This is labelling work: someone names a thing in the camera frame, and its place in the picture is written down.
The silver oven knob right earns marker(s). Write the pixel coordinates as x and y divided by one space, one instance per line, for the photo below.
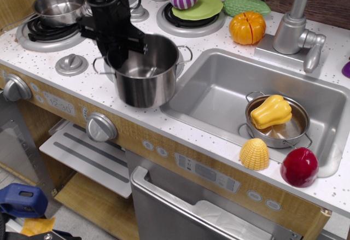
99 128

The steel saucepan with long handle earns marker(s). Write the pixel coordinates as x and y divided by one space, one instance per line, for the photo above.
53 13

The dishwasher control panel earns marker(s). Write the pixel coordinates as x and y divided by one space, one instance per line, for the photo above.
207 173

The purple toy at right edge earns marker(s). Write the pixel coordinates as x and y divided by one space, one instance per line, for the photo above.
346 70

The silver toy sink basin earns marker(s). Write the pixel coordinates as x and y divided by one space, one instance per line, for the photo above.
213 94

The tall stainless steel pot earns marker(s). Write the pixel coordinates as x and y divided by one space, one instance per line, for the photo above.
149 79

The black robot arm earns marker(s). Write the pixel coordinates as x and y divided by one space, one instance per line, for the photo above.
110 26

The orange pumpkin toy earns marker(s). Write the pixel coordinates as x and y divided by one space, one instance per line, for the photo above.
247 28

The green bitter gourd toy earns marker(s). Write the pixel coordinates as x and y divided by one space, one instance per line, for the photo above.
235 7

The yellow squash toy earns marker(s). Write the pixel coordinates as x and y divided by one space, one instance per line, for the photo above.
275 110

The back left stove burner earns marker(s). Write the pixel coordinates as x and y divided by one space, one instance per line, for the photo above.
37 36

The small steel pot in sink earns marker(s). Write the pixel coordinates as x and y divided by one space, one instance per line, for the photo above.
283 135

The silver oven knob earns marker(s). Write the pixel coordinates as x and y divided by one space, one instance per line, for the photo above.
16 89
99 128

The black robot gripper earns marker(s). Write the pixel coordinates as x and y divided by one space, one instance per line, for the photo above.
110 26

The white oven rack shelf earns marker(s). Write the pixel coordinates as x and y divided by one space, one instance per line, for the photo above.
102 162

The silver toy faucet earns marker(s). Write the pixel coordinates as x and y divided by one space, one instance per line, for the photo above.
292 43

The yellow corn toy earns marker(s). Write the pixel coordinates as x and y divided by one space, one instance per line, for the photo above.
254 154

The blue clamp tool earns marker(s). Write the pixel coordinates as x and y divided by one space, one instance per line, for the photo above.
23 201

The back right stove burner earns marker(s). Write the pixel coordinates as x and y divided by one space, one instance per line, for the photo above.
170 24

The red apple toy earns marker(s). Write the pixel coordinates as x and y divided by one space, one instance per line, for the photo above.
300 168

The yellow cloth on floor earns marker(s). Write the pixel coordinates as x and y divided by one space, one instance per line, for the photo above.
36 226

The silver countertop knob front left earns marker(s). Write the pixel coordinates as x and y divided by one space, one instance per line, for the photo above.
71 65

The silver dishwasher door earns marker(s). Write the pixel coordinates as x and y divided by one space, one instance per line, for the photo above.
162 215

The silver oven knob left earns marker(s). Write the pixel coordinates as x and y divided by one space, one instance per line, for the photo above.
16 89

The front stove burner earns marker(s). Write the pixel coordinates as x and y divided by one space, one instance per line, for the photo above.
154 63

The open silver oven door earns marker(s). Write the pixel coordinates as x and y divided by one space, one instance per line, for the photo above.
21 161

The green plastic plate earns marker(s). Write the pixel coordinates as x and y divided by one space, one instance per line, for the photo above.
202 9

